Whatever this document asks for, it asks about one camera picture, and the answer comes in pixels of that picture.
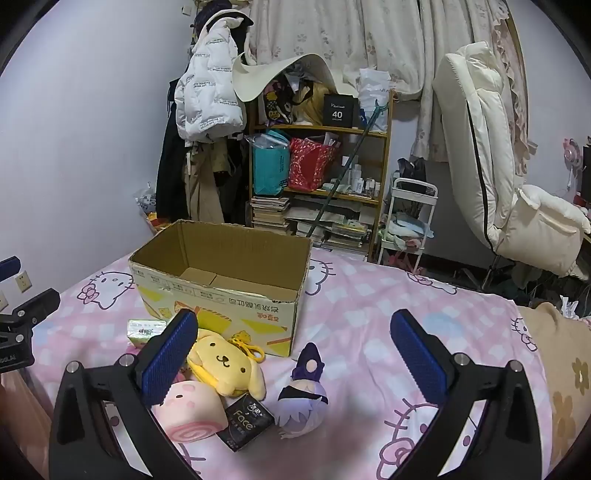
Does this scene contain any cardboard box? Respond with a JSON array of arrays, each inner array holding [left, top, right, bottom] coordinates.
[[128, 220, 314, 358]]

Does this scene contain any pink fan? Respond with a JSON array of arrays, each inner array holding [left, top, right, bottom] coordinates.
[[562, 137, 583, 167]]

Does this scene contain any yellow dog plush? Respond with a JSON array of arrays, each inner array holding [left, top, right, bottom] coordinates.
[[186, 329, 269, 401]]

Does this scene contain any stack of books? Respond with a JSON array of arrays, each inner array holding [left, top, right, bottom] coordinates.
[[249, 196, 291, 232]]

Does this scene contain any green tissue packet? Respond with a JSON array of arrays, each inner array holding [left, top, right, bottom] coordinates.
[[127, 318, 169, 349]]

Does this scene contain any teal bag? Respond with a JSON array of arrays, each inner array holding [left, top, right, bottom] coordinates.
[[252, 134, 291, 195]]

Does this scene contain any white plastic bag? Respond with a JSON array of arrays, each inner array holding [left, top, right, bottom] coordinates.
[[358, 68, 393, 132]]

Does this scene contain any cream wide brim hat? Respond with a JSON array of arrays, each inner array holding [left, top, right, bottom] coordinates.
[[232, 53, 356, 103]]

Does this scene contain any white trolley cart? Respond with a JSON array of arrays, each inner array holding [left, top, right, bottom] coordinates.
[[376, 178, 439, 273]]

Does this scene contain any beige floral blanket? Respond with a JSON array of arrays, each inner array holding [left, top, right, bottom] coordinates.
[[519, 302, 591, 462]]

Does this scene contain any wooden shelf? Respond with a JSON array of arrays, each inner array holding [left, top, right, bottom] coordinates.
[[245, 90, 395, 264]]

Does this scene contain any white puffer jacket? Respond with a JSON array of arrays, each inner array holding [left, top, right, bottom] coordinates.
[[174, 9, 252, 143]]

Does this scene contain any dark coat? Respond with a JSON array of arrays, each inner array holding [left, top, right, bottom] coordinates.
[[156, 88, 185, 217]]

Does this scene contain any dark printed bag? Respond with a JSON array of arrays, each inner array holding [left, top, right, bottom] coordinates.
[[263, 78, 296, 125]]

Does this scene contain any black bag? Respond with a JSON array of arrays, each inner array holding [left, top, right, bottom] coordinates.
[[397, 157, 428, 183]]

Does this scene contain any purple witch doll plush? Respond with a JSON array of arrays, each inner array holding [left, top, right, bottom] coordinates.
[[276, 342, 329, 439]]

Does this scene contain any plastic bag of toys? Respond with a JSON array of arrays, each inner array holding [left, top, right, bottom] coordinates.
[[134, 182, 174, 232]]

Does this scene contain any tan bag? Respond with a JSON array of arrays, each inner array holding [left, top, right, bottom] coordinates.
[[295, 80, 331, 125]]

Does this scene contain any black box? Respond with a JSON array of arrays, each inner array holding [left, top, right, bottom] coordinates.
[[322, 95, 361, 128]]

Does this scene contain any pink roll cake plush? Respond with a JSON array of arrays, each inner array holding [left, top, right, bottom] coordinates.
[[151, 379, 228, 443]]

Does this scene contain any pink cat print bed sheet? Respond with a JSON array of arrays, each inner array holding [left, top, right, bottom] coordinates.
[[28, 251, 555, 480]]

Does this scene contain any beige coat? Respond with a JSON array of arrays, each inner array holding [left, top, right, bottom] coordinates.
[[182, 138, 232, 222]]

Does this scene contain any green pole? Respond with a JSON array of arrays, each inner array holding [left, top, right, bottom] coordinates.
[[308, 99, 386, 241]]

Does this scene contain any black tissue packet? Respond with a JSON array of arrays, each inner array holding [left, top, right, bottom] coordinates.
[[221, 394, 275, 453]]

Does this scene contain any group of toiletry bottles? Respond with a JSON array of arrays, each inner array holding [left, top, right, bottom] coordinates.
[[342, 157, 382, 195]]

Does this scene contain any pile of magazines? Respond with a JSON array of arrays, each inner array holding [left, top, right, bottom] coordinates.
[[286, 203, 372, 252]]

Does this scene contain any wooden bed frame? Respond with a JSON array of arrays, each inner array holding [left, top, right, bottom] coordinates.
[[0, 369, 51, 462]]

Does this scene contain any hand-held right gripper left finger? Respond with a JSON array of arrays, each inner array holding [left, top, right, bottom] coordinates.
[[48, 309, 199, 480]]

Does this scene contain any red patterned bag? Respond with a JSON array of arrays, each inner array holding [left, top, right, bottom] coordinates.
[[288, 137, 338, 192]]

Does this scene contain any floral curtain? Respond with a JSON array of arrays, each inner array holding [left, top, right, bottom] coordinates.
[[245, 0, 532, 162]]

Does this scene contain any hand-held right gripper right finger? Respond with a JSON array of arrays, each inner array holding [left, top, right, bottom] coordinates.
[[390, 310, 552, 480]]

